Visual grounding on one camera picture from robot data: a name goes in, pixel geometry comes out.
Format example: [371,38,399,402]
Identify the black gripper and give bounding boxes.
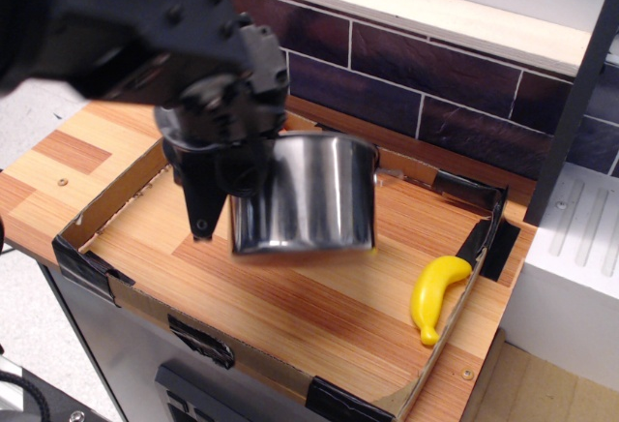
[155,73,288,241]

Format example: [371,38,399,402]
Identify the stainless steel pot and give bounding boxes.
[230,132,380,256]

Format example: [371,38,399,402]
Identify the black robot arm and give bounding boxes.
[1,0,288,240]

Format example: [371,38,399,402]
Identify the cardboard fence with black tape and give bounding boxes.
[52,143,519,421]

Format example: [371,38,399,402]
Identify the black oven control panel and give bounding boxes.
[154,362,257,422]

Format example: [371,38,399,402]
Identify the yellow toy banana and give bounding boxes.
[410,256,473,346]

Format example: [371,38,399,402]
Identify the dark brick backsplash panel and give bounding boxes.
[233,0,591,180]

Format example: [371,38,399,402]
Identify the white sink drainboard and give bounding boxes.
[526,164,618,299]

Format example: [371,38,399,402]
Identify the dark grey upright post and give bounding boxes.
[523,0,618,226]

